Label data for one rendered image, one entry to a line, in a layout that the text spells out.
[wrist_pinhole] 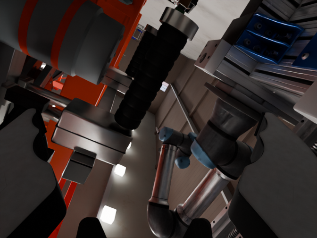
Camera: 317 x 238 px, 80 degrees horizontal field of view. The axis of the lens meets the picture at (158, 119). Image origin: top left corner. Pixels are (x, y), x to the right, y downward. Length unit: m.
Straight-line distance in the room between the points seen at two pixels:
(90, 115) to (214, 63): 0.41
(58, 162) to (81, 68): 0.84
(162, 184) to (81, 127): 0.68
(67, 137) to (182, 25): 0.18
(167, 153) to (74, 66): 0.64
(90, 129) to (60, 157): 0.90
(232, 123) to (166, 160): 0.39
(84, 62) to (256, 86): 0.47
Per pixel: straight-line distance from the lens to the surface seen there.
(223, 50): 0.58
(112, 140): 0.25
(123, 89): 0.57
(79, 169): 0.26
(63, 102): 0.48
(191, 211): 0.90
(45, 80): 0.64
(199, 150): 0.68
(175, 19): 0.22
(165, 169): 0.90
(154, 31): 0.56
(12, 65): 0.45
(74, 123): 0.25
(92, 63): 0.36
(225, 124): 0.65
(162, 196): 0.89
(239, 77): 0.60
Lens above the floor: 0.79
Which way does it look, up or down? 17 degrees up
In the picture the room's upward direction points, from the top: 149 degrees counter-clockwise
